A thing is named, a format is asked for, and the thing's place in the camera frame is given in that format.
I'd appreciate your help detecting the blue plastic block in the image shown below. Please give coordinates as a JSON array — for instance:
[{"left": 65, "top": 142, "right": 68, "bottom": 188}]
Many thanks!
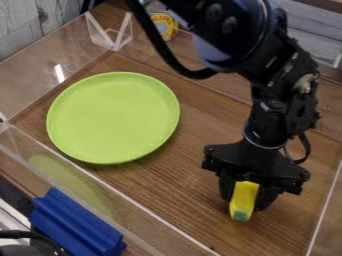
[{"left": 29, "top": 187, "right": 126, "bottom": 256}]

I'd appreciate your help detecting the black cable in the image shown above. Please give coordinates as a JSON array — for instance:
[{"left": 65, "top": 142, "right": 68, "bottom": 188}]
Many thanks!
[{"left": 0, "top": 229, "right": 65, "bottom": 256}]

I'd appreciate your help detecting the clear acrylic front wall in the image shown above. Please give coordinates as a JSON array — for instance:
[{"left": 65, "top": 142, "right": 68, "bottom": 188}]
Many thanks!
[{"left": 0, "top": 113, "right": 220, "bottom": 256}]

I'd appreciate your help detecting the clear acrylic corner bracket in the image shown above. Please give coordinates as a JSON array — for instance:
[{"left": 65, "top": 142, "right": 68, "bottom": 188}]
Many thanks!
[{"left": 84, "top": 12, "right": 132, "bottom": 52}]

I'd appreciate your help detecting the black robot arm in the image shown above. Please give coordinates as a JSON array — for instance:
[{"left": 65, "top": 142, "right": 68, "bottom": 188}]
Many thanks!
[{"left": 124, "top": 0, "right": 320, "bottom": 211}]

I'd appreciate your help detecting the yellow toy banana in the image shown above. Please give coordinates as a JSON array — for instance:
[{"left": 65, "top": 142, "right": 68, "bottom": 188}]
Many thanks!
[{"left": 229, "top": 181, "right": 259, "bottom": 222}]

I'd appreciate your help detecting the green plate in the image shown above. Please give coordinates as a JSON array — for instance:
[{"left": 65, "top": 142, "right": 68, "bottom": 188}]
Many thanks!
[{"left": 45, "top": 72, "right": 180, "bottom": 165}]

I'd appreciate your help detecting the yellow labelled tin can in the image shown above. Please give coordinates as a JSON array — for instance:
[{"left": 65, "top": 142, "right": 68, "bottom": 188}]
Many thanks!
[{"left": 149, "top": 12, "right": 179, "bottom": 41}]

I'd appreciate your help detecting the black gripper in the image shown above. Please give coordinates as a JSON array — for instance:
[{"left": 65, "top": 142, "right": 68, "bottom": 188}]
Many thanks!
[{"left": 201, "top": 139, "right": 309, "bottom": 211}]

